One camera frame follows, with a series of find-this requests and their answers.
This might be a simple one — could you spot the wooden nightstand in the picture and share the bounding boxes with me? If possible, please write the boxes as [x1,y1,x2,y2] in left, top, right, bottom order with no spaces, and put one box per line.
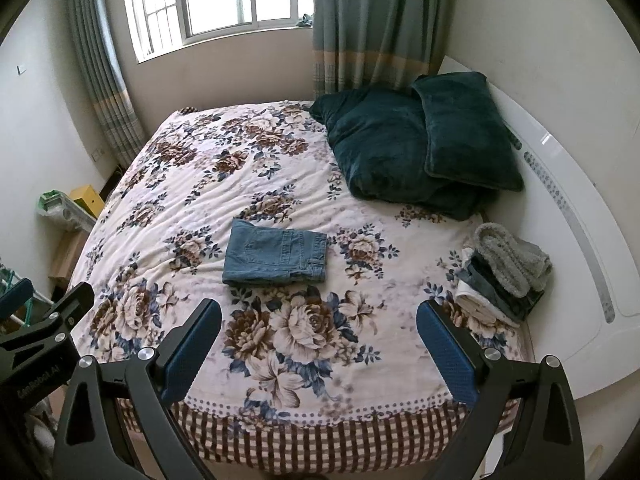
[47,230,93,288]

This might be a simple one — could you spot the dark green folded quilt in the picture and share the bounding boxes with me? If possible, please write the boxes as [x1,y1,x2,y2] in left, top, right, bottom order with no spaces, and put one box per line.
[309,85,501,221]

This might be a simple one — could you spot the grey fleece garment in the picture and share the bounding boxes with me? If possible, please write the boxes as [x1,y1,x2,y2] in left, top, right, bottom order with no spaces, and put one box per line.
[472,222,553,297]

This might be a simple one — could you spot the grey-green curtain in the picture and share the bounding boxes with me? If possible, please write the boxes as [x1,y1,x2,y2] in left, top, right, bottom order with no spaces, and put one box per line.
[65,0,146,171]
[297,0,458,101]

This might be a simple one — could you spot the dark grey folded clothes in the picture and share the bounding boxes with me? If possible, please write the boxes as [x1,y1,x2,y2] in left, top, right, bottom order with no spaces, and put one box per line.
[457,252,546,322]

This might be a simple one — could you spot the dark green pillow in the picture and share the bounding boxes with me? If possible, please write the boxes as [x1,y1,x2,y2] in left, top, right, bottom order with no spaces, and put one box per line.
[411,72,525,193]

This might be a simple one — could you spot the blue denim pants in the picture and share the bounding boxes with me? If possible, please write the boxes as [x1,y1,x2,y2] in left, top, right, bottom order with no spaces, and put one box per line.
[222,218,328,288]

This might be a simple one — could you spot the yellow box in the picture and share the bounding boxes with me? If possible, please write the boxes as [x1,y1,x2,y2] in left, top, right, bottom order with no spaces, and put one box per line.
[67,185,106,220]

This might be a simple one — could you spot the white bed headboard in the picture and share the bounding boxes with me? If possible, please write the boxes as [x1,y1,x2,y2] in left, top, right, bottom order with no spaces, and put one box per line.
[437,55,640,401]

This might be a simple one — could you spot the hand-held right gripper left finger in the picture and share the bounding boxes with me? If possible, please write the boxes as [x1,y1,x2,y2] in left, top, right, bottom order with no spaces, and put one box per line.
[52,298,222,480]

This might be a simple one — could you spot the floral printed blanket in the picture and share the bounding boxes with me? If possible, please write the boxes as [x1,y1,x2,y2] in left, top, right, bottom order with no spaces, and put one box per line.
[82,100,531,476]

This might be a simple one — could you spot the clear plastic box green lid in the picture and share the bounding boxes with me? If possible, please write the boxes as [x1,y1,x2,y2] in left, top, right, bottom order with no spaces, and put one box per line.
[36,189,98,233]

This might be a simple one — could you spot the white and teal drying rack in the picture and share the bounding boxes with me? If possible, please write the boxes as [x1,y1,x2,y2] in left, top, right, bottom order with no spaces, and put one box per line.
[0,255,55,333]

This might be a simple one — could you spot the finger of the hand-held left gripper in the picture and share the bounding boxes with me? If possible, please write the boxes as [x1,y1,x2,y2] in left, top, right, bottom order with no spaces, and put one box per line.
[0,279,35,332]
[0,281,96,357]

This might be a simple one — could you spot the white folded cloth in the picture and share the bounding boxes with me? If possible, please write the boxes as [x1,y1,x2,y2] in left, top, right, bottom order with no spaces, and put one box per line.
[454,280,523,331]

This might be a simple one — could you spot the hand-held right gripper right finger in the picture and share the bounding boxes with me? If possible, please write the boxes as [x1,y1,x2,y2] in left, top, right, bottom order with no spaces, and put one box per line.
[416,300,586,480]

